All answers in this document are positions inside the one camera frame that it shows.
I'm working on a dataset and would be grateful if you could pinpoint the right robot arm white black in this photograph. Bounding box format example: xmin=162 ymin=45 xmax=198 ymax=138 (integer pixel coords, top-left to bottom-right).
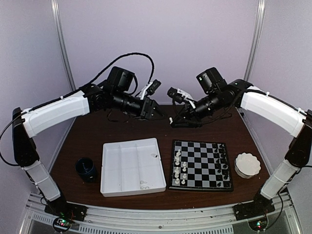
xmin=167 ymin=78 xmax=312 ymax=215

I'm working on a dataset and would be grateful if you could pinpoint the aluminium front rail frame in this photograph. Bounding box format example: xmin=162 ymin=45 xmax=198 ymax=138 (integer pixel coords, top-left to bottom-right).
xmin=17 ymin=192 xmax=304 ymax=234

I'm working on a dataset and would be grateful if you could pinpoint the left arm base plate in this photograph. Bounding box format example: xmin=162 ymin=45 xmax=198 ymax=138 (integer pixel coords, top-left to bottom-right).
xmin=44 ymin=197 xmax=87 ymax=221

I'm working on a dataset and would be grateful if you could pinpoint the dark blue mug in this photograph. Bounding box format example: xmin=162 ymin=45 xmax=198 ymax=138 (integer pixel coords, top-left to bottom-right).
xmin=74 ymin=157 xmax=98 ymax=183

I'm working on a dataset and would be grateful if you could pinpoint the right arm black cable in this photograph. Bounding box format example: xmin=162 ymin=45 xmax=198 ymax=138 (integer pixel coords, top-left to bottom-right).
xmin=167 ymin=87 xmax=195 ymax=120

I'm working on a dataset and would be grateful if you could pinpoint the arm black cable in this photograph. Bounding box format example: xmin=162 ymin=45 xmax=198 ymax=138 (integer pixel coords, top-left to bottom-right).
xmin=90 ymin=52 xmax=156 ymax=86
xmin=167 ymin=87 xmax=195 ymax=120

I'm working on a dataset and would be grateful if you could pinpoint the white piece placed later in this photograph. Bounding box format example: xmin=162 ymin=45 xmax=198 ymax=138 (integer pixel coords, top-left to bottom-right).
xmin=174 ymin=167 xmax=180 ymax=178

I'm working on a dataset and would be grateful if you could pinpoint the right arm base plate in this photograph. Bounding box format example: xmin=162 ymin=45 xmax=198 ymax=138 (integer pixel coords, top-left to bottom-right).
xmin=233 ymin=201 xmax=275 ymax=221

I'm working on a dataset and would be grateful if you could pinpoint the left aluminium corner post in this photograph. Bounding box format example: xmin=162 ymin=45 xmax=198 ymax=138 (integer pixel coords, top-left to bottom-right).
xmin=50 ymin=0 xmax=81 ymax=108

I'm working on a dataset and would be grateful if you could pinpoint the black white chess board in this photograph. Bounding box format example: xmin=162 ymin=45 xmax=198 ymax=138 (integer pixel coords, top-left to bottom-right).
xmin=168 ymin=139 xmax=234 ymax=192

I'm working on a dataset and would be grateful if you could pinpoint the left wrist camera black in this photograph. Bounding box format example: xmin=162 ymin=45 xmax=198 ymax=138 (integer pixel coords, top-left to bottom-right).
xmin=107 ymin=66 xmax=136 ymax=92

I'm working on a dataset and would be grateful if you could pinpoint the white piece passed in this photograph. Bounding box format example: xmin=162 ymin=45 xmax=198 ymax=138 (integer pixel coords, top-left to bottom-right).
xmin=175 ymin=158 xmax=180 ymax=166

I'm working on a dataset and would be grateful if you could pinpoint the aluminium corner post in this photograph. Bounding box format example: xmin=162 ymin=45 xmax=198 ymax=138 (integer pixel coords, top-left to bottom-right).
xmin=243 ymin=0 xmax=266 ymax=81
xmin=50 ymin=0 xmax=81 ymax=108

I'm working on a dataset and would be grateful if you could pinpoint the white plastic compartment tray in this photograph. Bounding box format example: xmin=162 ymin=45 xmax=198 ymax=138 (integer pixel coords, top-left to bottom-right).
xmin=100 ymin=138 xmax=167 ymax=197

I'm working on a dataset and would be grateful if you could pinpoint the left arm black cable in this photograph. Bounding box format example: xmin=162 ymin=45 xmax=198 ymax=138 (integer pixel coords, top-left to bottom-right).
xmin=90 ymin=52 xmax=156 ymax=86

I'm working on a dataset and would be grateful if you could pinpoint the right aluminium corner post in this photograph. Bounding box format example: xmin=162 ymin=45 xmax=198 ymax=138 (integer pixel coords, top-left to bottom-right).
xmin=243 ymin=0 xmax=266 ymax=81

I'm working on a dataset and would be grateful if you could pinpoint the white scalloped bowl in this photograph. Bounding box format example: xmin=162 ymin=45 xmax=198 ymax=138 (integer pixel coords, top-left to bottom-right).
xmin=234 ymin=153 xmax=261 ymax=179

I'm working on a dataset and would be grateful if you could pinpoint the white piece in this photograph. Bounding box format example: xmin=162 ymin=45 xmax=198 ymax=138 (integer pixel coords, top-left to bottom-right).
xmin=175 ymin=149 xmax=181 ymax=160

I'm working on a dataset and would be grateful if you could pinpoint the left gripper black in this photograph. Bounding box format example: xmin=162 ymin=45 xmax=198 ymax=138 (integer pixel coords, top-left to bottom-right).
xmin=112 ymin=90 xmax=169 ymax=121

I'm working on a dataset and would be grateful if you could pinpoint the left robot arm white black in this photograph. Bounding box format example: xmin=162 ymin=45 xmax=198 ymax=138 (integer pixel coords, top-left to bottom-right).
xmin=9 ymin=84 xmax=166 ymax=216

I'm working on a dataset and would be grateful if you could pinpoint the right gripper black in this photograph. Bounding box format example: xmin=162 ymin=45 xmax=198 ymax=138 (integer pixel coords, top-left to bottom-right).
xmin=171 ymin=90 xmax=223 ymax=128

